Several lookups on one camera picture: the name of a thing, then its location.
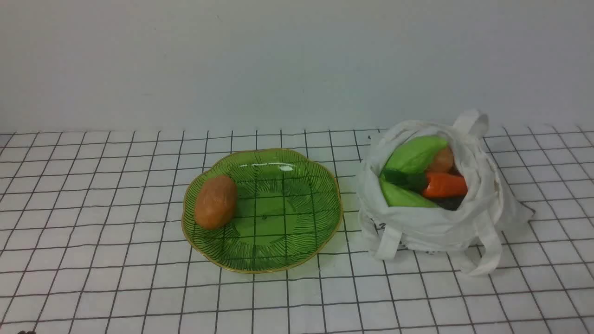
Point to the light green vegetable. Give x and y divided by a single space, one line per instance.
415 155
397 196

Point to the brown potato in bag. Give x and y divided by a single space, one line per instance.
443 161

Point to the white cloth tote bag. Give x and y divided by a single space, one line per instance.
469 234

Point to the green glass leaf plate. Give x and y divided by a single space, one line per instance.
288 209

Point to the orange carrot with green top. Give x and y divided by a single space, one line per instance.
429 185

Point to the dark purple eggplant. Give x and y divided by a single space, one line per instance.
449 203

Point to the checkered white tablecloth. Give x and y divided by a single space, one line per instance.
96 230

